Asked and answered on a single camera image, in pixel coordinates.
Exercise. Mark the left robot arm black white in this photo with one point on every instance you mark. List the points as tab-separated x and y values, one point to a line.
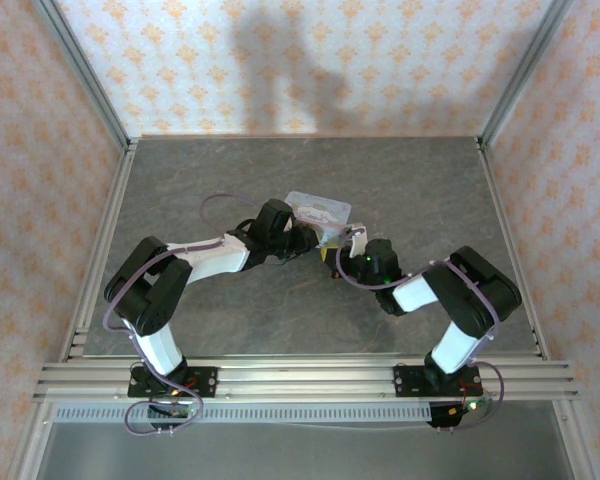
150	300

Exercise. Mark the pastel cartoon tin box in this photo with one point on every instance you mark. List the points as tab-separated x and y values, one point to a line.
320	210

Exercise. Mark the aluminium corner post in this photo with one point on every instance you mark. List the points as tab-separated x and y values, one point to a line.
525	75
85	75

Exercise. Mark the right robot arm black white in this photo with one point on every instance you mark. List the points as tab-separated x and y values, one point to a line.
480	295

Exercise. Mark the black base plate right arm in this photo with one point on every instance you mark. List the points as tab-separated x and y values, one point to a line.
410	382

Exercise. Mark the black base plate left arm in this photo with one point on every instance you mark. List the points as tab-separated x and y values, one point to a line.
205	382

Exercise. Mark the aluminium side rail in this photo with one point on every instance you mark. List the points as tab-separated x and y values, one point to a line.
115	210
500	210

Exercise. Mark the aluminium frame cross rail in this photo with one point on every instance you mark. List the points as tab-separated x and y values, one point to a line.
305	380

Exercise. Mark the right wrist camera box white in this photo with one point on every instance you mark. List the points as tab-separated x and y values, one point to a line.
358	242

